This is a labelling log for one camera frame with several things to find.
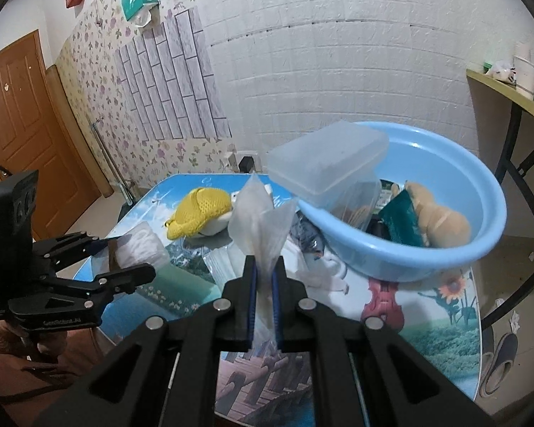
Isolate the white paper cup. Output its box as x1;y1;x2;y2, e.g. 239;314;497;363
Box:
513;42;534;100

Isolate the beige plush toy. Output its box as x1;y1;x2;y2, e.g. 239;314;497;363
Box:
404;181;471;249

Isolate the brown wooden door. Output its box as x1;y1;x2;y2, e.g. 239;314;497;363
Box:
0;31;101;240

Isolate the yellow mesh bag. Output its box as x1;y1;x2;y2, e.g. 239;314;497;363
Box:
165;187;233;241

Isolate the dark green snack packet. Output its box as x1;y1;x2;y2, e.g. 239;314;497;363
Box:
377;190;425;248

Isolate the white plastic hook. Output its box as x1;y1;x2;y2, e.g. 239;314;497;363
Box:
282;243;349;295

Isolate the grey foil sachet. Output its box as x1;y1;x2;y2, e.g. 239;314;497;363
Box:
289;211;325;254

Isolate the black wall plug adapter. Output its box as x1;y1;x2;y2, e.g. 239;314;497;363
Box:
238;155;255;174

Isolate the light blue plastic basin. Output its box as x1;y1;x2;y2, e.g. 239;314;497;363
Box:
299;121;507;283

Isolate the grey slipper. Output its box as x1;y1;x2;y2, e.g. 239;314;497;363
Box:
478;329;518;398

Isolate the yellow side table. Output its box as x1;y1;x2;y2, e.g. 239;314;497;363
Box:
466;69;534;331

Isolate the frosted clear plastic box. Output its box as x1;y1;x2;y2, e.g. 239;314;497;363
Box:
266;121;389;230

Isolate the clear bag of cotton swabs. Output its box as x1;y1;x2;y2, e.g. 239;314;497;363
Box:
204;174;296;348

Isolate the grey dustpan with handle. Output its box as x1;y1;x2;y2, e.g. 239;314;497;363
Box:
90;121;138;222

